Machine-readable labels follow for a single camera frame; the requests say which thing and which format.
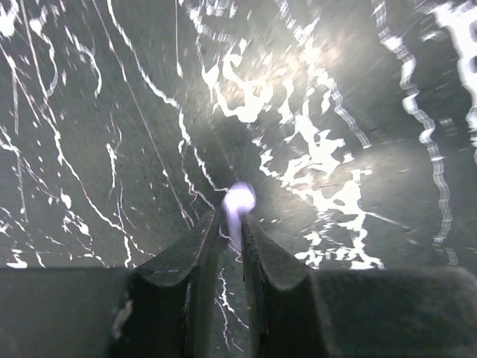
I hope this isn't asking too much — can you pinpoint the purple earbud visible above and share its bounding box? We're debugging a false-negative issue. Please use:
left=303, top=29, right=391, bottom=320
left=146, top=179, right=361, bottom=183
left=222, top=181, right=256, bottom=248

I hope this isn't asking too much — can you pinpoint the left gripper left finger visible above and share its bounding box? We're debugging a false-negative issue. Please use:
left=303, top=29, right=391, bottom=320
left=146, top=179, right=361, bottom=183
left=1, top=211, right=220, bottom=357

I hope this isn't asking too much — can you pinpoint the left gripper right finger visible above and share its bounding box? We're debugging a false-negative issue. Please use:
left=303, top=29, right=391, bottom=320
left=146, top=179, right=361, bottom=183
left=241, top=216, right=476, bottom=357

